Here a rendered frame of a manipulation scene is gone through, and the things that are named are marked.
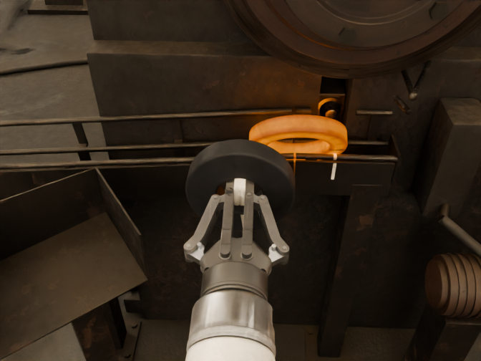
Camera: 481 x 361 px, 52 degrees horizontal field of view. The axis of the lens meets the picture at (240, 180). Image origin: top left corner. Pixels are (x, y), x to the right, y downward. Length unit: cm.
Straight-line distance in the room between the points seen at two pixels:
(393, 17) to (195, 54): 38
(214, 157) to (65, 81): 222
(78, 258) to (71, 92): 183
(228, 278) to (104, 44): 62
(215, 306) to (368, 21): 45
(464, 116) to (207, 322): 65
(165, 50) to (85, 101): 166
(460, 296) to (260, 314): 61
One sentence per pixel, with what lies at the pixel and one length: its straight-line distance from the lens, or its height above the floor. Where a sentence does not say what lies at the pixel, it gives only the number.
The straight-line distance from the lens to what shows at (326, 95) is 103.
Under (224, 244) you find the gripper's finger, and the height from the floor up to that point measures 85.
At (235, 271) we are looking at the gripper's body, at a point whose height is 87.
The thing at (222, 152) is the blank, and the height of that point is 90.
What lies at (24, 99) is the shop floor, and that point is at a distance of 273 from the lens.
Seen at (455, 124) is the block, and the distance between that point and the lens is 96.
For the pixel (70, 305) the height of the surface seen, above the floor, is 60.
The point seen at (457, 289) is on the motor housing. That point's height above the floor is 51.
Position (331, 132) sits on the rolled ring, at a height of 80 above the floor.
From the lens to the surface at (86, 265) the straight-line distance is 93.
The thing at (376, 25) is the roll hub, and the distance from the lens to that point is 74.
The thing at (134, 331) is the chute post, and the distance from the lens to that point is 154.
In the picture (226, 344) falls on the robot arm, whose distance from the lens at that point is 48.
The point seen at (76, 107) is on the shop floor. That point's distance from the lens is 257.
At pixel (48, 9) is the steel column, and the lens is 373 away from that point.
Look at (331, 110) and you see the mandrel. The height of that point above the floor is 75.
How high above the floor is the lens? 128
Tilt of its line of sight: 40 degrees down
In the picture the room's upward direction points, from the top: straight up
